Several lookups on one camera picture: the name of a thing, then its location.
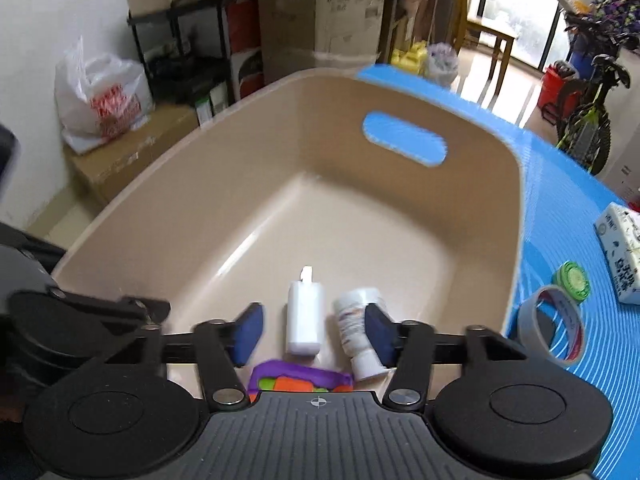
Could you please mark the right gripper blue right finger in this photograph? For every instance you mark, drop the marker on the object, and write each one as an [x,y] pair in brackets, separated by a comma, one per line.
[406,347]

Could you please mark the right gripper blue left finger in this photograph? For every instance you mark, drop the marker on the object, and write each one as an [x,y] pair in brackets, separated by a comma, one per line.
[220,349]

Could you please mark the purple orange toy knife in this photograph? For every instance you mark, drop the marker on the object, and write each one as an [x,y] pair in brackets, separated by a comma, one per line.
[282,376]

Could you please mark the white medicine bottle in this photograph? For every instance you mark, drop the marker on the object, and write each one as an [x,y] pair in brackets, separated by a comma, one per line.
[349,315]

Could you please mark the white charger plug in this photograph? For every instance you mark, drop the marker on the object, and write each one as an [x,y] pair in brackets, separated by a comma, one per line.
[305,314]

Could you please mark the beige plastic storage bin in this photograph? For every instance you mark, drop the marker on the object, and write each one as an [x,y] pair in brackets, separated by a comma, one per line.
[367,185]

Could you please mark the clear tape roll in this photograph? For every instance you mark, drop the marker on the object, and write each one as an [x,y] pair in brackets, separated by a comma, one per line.
[538,318]

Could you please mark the blue silicone mat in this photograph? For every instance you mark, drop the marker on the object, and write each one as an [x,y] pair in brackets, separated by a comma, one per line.
[561,204]

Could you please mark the brown cardboard box on floor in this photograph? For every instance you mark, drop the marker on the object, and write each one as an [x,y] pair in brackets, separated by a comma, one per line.
[107,170]

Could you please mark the green round small lid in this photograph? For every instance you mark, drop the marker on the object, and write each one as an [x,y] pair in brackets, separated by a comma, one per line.
[573,279]

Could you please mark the white tissue pack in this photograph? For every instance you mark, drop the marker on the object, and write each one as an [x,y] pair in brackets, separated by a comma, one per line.
[618,229]

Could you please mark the white red plastic bag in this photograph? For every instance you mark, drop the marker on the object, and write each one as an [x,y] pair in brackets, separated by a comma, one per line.
[98,99]

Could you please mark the green black bicycle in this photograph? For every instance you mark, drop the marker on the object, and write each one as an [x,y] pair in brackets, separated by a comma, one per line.
[583,126]

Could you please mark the yellow bags on floor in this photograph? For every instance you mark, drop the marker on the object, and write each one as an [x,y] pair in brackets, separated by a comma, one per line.
[412,61]

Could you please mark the red bucket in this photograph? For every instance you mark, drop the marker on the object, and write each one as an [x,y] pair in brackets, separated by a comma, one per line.
[550,101]

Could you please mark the black metal shelf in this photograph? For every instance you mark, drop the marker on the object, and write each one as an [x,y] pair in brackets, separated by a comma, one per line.
[184,74]

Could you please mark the wooden stool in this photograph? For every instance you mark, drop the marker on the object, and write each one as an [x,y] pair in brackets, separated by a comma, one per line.
[505,38]

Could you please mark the large stacked cardboard box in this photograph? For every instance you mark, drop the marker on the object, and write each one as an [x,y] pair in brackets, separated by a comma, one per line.
[303,34]

